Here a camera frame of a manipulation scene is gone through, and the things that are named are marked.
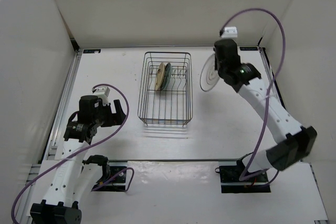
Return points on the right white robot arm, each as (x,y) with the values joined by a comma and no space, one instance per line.
(283,141)

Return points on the beige plate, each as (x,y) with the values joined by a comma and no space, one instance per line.
(159,76)

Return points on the left aluminium frame rail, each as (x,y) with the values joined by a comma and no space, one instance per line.
(50,146)

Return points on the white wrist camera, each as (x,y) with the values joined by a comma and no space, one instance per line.
(229,32)
(103,93)

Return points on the wire dish rack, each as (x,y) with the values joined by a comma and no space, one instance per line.
(172,107)

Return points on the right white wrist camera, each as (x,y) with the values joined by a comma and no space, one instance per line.
(229,32)

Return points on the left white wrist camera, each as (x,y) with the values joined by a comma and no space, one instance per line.
(103,93)

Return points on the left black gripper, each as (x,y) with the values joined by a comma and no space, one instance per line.
(114,118)

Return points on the white plate with dark rim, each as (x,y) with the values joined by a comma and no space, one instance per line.
(209,75)

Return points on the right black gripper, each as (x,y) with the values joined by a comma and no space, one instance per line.
(216,63)

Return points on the teal patterned plate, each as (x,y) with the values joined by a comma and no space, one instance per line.
(167,77)

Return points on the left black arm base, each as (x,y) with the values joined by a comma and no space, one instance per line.
(119,180)

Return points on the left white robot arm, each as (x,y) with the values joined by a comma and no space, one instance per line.
(75,176)

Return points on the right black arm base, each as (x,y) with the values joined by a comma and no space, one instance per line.
(230,184)

